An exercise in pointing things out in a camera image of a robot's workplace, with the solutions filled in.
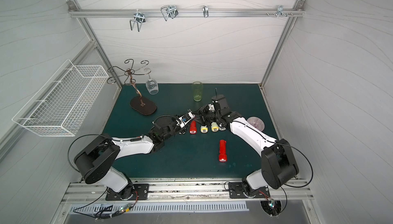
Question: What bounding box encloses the pale green flashlight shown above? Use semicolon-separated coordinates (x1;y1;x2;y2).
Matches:
200;126;208;133
211;122;219;132

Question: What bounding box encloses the red flashlight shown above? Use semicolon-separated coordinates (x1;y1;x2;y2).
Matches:
219;140;227;162
189;121;197;134

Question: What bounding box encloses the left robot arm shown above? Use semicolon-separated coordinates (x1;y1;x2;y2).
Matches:
74;114;193;199

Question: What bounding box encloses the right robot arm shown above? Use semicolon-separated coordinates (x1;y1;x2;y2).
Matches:
195;94;301;197

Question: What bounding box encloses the metal wine glass rack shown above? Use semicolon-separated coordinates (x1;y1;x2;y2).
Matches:
106;59;157;116

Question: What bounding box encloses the green glass tumbler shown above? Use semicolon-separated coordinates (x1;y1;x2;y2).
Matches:
191;81;203;102

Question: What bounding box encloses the pink striped bowl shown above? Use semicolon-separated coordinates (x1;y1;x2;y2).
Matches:
247;116;265;132

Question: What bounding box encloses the clear wine glass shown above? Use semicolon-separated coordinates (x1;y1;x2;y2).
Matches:
144;68;159;95

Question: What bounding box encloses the white vent strip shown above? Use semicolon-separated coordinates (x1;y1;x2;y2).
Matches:
70;201;249;215

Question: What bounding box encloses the small metal clip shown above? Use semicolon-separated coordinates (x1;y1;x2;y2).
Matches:
202;5;209;18

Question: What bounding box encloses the metal hook clip centre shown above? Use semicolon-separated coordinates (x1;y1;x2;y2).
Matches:
160;5;179;21

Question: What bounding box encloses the metal hook clip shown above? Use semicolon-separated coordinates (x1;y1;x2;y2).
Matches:
130;11;146;32
160;5;179;21

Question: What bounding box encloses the metal hook clip left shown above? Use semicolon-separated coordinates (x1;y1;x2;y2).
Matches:
130;11;146;32

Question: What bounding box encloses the metal clip right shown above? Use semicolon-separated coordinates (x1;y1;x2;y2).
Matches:
266;5;293;18

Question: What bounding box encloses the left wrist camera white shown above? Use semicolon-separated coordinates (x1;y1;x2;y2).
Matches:
179;112;195;128

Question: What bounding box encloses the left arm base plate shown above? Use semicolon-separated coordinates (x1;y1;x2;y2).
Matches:
105;184;149;201

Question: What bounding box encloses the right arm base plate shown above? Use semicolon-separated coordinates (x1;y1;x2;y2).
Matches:
227;182;270;199

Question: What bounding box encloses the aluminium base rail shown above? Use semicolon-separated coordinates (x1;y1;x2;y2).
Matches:
61;178;314;204

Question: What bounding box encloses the white wire basket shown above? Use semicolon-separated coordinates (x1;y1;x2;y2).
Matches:
12;60;108;137

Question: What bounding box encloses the aluminium top rail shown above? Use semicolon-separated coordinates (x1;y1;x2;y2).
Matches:
69;7;306;19

